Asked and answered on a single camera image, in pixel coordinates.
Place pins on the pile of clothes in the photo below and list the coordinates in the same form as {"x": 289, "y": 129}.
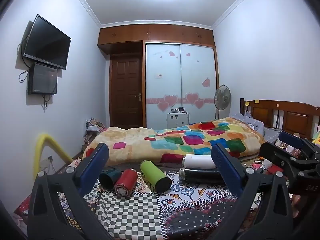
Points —
{"x": 93, "y": 127}

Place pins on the grey printed pillow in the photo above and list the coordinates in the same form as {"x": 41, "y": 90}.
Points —
{"x": 248, "y": 123}

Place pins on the grey checked pillow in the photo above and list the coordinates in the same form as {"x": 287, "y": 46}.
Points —
{"x": 272, "y": 133}

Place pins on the wooden wardrobe with heart stickers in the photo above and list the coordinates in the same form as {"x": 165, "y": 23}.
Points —
{"x": 175, "y": 67}

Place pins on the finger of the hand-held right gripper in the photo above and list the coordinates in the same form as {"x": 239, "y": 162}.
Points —
{"x": 275, "y": 152}
{"x": 291, "y": 137}

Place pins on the standing electric fan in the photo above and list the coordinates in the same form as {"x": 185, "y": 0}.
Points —
{"x": 223, "y": 96}

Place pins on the brown wooden door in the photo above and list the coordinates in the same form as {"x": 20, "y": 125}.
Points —
{"x": 126, "y": 92}

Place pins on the small wall-mounted monitor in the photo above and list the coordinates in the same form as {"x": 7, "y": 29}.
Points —
{"x": 43, "y": 80}

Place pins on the dark green cup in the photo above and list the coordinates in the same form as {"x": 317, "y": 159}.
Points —
{"x": 108, "y": 178}

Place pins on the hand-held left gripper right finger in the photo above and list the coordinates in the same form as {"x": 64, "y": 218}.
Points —
{"x": 226, "y": 171}

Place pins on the colourful patchwork blanket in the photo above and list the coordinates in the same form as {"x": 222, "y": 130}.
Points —
{"x": 150, "y": 140}

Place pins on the black insulated cup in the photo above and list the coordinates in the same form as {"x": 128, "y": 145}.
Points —
{"x": 200, "y": 174}

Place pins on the wooden bed headboard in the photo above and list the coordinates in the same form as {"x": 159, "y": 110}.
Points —
{"x": 292, "y": 117}

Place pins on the white insulated cup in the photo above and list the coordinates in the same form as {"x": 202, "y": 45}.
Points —
{"x": 198, "y": 161}

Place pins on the wall-mounted flat television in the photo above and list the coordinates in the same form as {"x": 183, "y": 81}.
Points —
{"x": 47, "y": 43}

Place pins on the patterned bed sheet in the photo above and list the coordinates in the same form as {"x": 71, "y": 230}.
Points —
{"x": 155, "y": 212}

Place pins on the white box appliance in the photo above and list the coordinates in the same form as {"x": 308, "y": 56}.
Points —
{"x": 178, "y": 120}

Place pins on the lime green insulated cup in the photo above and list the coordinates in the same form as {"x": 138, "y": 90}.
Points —
{"x": 153, "y": 176}

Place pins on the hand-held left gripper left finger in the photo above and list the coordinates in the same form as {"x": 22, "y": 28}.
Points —
{"x": 96, "y": 163}

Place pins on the yellow foam tube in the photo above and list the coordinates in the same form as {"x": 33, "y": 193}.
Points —
{"x": 46, "y": 142}

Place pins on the wall socket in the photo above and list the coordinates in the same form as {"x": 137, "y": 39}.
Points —
{"x": 50, "y": 159}

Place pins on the red insulated cup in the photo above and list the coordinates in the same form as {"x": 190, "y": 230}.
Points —
{"x": 126, "y": 181}

